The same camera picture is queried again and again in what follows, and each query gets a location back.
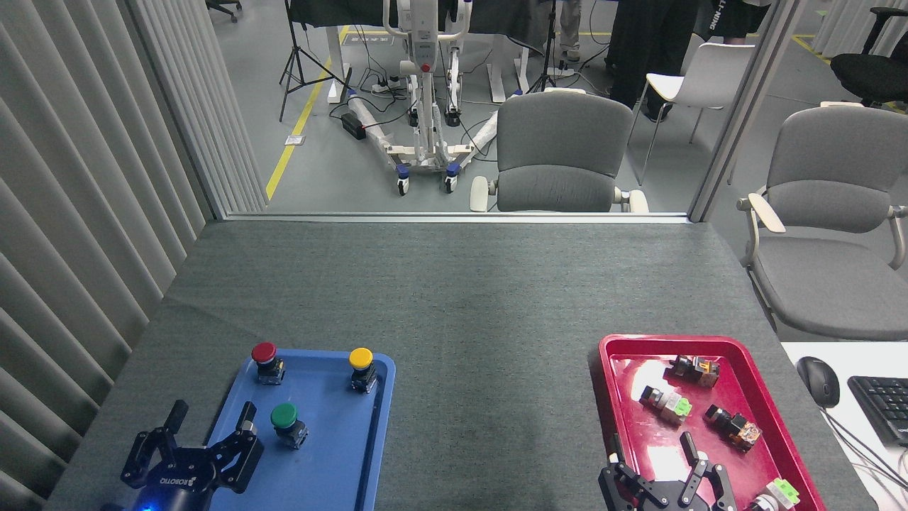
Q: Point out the green push button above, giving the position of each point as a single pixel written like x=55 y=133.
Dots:
x=284 y=415

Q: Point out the person in black printed shirt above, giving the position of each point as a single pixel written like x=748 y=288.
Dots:
x=738 y=18

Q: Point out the grey chair with white armrests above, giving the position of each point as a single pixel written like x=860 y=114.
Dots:
x=830 y=270
x=560 y=142

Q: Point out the black switch with orange block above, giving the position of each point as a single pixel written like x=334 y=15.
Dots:
x=691 y=370

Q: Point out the yellow push button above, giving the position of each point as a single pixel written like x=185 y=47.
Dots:
x=361 y=358

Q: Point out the white switch with green block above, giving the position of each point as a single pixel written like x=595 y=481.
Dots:
x=777 y=493

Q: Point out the white plastic chair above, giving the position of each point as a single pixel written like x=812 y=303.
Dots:
x=709 y=71

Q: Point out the red plastic tray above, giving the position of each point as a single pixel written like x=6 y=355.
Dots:
x=656 y=436

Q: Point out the blue plastic tray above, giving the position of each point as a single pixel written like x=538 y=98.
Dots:
x=333 y=440

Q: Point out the red push button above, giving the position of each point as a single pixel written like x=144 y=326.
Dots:
x=264 y=352

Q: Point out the black office chair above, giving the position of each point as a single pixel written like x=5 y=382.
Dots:
x=869 y=71

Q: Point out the grey ribbed partition panel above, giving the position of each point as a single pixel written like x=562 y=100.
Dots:
x=71 y=213

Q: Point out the black light stand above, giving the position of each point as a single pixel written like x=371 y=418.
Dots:
x=547 y=50

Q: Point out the white stand on wheels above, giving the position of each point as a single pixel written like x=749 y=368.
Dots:
x=424 y=106

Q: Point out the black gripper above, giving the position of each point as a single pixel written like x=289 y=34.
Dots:
x=670 y=502
x=177 y=490

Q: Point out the black tripod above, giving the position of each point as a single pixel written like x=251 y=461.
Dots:
x=292 y=64

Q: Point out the black covered table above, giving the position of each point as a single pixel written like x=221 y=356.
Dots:
x=355 y=13

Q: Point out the person in dark trousers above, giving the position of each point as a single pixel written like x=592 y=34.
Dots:
x=645 y=50

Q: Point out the person in light trousers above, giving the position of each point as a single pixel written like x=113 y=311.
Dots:
x=569 y=28

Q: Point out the black switch with amber block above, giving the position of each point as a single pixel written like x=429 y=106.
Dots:
x=734 y=428

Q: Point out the black computer mouse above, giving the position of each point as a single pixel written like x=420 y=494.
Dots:
x=819 y=381

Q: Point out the black keyboard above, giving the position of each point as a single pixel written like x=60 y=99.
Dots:
x=883 y=408

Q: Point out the black power adapter box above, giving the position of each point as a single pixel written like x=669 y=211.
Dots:
x=352 y=125

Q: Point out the white desk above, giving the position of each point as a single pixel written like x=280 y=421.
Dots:
x=851 y=454

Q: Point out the grey switch with green block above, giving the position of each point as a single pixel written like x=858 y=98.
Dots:
x=667 y=404

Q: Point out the silver post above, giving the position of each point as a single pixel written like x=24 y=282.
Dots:
x=752 y=99

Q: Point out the white power strip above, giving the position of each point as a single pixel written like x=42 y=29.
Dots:
x=383 y=86

